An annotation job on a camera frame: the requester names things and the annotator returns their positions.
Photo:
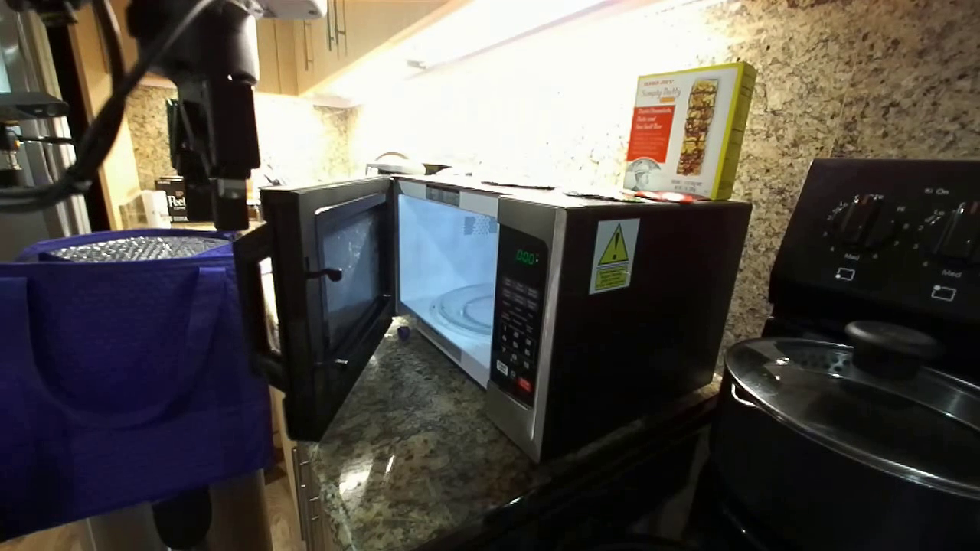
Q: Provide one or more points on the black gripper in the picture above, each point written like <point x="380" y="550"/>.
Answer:
<point x="212" y="139"/>

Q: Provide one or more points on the stainless steel microwave oven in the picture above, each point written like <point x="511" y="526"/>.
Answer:
<point x="570" y="313"/>

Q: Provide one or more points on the wooden upper cabinets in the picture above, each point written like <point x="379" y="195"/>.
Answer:
<point x="302" y="55"/>

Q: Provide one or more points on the stainless steel refrigerator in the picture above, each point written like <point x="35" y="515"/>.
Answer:
<point x="35" y="133"/>

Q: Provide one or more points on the blue reusable tote bag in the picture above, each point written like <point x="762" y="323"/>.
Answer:
<point x="124" y="374"/>

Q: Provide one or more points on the frozen food box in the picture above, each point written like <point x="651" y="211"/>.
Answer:
<point x="687" y="129"/>

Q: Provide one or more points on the black pot with glass lid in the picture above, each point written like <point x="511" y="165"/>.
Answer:
<point x="850" y="445"/>

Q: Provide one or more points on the robot arm with camera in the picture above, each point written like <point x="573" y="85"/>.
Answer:
<point x="218" y="45"/>

